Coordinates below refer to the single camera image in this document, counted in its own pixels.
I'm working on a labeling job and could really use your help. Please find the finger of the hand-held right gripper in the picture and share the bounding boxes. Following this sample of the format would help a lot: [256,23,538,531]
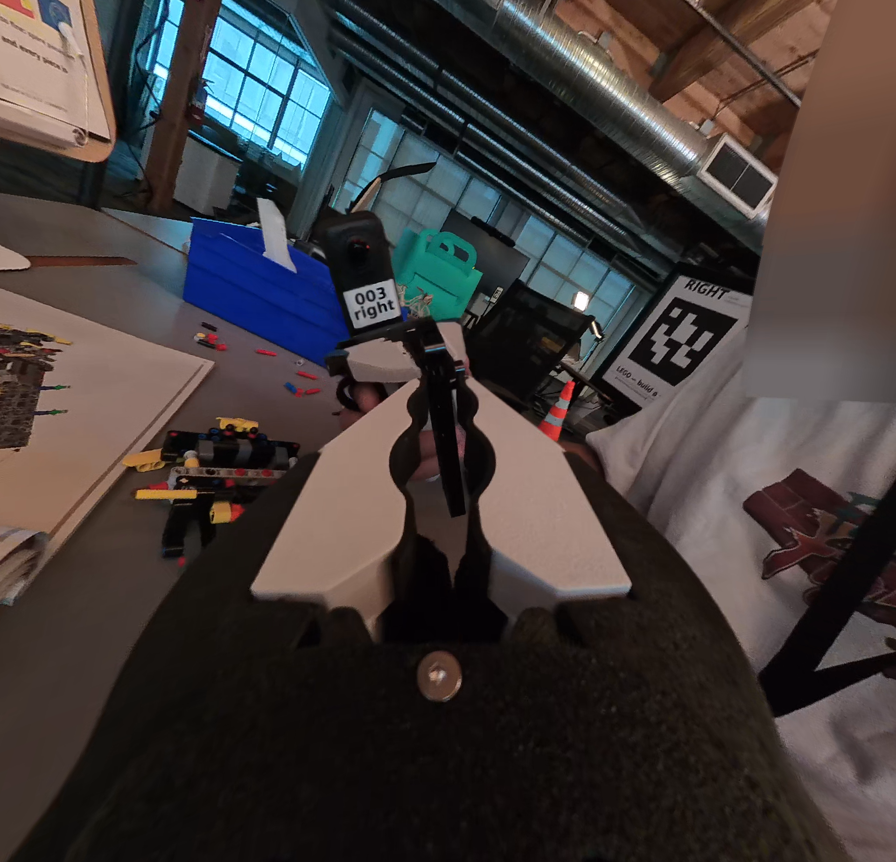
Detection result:
[345,339,422,383]
[437,323,471,387]

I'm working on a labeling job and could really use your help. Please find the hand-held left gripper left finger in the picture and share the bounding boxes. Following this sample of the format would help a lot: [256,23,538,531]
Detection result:
[251,379,429,639]

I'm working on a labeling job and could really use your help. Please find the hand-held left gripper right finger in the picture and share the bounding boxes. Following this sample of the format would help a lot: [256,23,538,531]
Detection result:
[455,378,632,638]

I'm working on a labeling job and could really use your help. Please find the black lego beam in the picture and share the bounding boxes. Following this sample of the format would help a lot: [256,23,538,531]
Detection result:
[414,330,469,520]

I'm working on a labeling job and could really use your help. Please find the black yellow lego car chassis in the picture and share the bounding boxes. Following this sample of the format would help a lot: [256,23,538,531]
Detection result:
[125,416,302,562]

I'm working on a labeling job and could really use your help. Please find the scattered small lego pieces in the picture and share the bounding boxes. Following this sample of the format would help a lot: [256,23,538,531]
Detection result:
[192,322,323,397]

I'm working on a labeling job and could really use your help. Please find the open lego instruction booklet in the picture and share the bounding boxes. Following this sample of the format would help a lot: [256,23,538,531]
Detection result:
[0,287,216,605]

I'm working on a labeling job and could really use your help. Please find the person's right hand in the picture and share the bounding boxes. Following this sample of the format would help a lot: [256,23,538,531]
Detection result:
[349,382,450,484]

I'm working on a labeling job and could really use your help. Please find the teal plastic bin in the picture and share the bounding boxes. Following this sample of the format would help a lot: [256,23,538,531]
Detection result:
[392,229,484,320]

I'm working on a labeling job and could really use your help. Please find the black mesh office chair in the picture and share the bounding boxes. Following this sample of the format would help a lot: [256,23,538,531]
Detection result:
[465,280,596,401]

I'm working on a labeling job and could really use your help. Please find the white paper sheet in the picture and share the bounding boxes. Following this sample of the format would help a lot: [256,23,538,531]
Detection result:
[255,197,298,273]

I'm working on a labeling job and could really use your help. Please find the orange traffic cone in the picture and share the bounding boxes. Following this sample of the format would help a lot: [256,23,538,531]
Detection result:
[539,381,576,443]

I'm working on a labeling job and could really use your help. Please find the black monitor screen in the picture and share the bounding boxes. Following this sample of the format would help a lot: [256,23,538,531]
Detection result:
[441,208,533,296]

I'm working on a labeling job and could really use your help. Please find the blue plastic bin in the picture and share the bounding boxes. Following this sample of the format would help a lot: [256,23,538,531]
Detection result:
[183,217,351,368]

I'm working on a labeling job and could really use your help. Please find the large paned window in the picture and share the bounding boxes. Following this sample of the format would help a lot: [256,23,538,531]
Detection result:
[150,0,336,172]

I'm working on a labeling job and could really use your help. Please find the framed black white marker sign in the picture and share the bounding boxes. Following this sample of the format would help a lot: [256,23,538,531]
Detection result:
[601,264,757,411]

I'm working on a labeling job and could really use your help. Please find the white vent grille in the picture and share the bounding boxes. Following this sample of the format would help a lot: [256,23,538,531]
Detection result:
[696,134,778,219]

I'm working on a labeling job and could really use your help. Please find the paned glass wall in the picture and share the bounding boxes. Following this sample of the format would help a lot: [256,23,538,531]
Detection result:
[335,103,634,331]

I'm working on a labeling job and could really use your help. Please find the wooden post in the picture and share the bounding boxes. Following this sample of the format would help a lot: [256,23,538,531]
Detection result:
[143,0,232,212]

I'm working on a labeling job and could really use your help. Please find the black lanyard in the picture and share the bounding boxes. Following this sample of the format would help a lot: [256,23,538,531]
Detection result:
[759,484,896,719]

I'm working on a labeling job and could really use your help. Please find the silver air duct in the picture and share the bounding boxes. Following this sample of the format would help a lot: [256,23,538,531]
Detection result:
[490,0,778,219]

